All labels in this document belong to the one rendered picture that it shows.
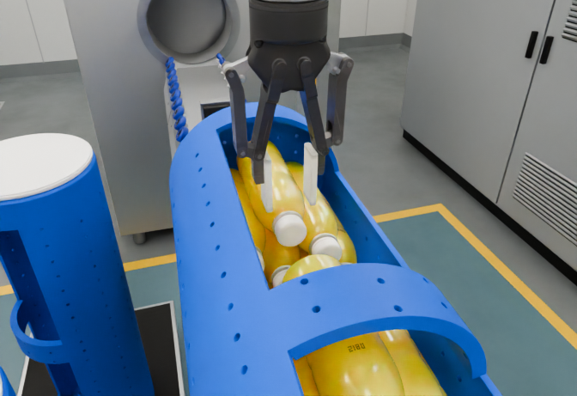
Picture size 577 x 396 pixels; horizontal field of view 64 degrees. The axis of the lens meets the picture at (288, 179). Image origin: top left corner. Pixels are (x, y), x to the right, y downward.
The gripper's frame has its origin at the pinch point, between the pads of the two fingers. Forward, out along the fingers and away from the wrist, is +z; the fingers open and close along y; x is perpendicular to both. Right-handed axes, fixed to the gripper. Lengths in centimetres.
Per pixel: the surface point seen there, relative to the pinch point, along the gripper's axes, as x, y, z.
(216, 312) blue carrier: 13.4, 10.6, 4.8
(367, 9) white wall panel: -456, -219, 79
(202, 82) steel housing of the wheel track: -123, -1, 31
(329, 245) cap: 0.3, -5.4, 10.8
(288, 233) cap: 0.6, 0.2, 7.4
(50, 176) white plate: -45, 37, 20
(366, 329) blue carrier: 21.8, -0.4, 1.0
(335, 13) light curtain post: -77, -34, -1
